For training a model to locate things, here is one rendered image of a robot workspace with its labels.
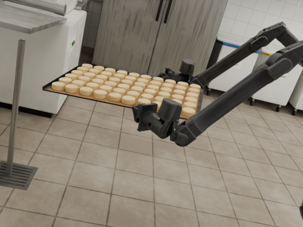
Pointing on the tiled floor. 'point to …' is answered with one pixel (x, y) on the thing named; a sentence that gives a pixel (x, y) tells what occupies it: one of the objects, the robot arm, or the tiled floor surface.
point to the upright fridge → (157, 34)
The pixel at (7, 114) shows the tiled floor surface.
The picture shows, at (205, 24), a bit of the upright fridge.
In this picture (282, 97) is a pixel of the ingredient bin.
